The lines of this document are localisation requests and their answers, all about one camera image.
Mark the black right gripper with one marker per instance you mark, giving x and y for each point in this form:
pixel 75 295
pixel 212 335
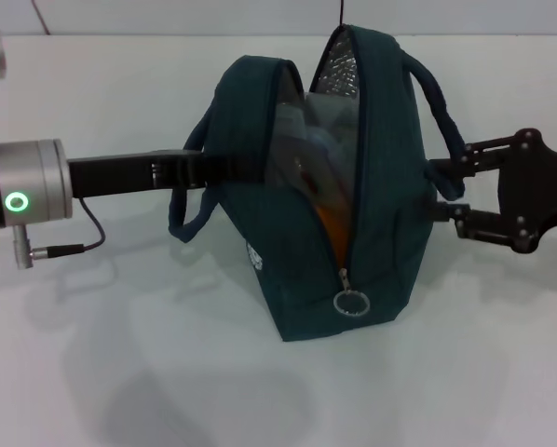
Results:
pixel 539 195

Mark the dark teal insulated lunch bag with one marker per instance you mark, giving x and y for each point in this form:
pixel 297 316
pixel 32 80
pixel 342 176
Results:
pixel 399 256

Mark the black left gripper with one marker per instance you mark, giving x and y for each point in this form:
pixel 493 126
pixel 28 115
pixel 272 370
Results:
pixel 120 174

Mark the clear food container blue lid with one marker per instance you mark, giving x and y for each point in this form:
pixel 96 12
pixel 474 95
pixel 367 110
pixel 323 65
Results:
pixel 306 153

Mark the orange fruit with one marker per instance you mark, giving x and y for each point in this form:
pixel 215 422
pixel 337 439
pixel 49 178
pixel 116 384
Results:
pixel 336 233

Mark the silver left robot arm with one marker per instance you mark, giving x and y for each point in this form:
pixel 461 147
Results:
pixel 27 177

